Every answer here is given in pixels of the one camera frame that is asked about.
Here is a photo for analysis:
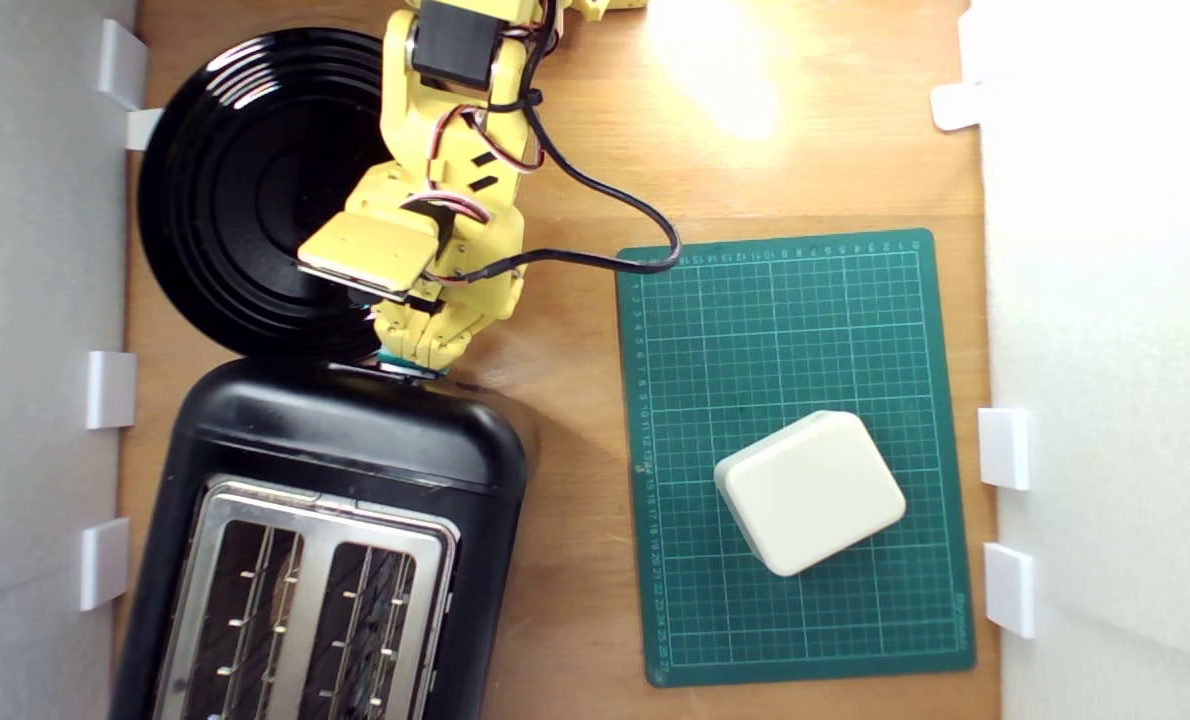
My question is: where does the green toaster lever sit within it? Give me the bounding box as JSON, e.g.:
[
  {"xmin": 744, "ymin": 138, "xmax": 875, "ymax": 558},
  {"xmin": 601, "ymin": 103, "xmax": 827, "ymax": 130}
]
[{"xmin": 375, "ymin": 350, "xmax": 448, "ymax": 380}]

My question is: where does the black two-slot toaster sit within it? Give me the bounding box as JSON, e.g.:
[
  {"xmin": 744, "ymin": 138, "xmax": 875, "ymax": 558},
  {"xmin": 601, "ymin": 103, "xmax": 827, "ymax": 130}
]
[{"xmin": 108, "ymin": 357, "xmax": 532, "ymax": 720}]

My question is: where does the black round plate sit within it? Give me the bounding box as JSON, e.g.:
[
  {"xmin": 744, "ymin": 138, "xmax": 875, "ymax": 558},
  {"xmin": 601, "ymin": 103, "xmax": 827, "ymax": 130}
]
[{"xmin": 138, "ymin": 27, "xmax": 411, "ymax": 360}]

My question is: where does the green cutting mat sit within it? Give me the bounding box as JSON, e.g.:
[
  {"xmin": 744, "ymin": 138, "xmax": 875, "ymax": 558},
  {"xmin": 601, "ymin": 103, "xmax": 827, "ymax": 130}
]
[{"xmin": 614, "ymin": 228, "xmax": 978, "ymax": 689}]

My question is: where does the white rounded block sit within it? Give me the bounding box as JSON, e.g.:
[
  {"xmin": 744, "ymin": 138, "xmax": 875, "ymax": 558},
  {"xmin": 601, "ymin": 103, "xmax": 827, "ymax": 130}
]
[{"xmin": 713, "ymin": 410, "xmax": 908, "ymax": 579}]

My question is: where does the yellow gripper camera box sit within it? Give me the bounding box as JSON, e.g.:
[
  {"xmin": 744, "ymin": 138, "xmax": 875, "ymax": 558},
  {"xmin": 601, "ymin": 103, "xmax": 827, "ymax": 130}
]
[{"xmin": 297, "ymin": 209, "xmax": 443, "ymax": 304}]

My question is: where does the black camera cable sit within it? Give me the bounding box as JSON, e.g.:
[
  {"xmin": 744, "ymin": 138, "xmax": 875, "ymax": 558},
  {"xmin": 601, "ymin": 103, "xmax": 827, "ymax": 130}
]
[{"xmin": 440, "ymin": 0, "xmax": 683, "ymax": 285}]

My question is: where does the white wall clip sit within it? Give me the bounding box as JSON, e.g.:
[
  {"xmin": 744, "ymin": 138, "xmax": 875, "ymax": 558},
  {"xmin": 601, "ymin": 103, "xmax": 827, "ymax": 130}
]
[
  {"xmin": 929, "ymin": 82, "xmax": 986, "ymax": 133},
  {"xmin": 87, "ymin": 350, "xmax": 139, "ymax": 430},
  {"xmin": 983, "ymin": 542, "xmax": 1038, "ymax": 640},
  {"xmin": 98, "ymin": 19, "xmax": 148, "ymax": 112},
  {"xmin": 79, "ymin": 517, "xmax": 132, "ymax": 612},
  {"xmin": 125, "ymin": 107, "xmax": 164, "ymax": 152},
  {"xmin": 977, "ymin": 407, "xmax": 1033, "ymax": 492}
]

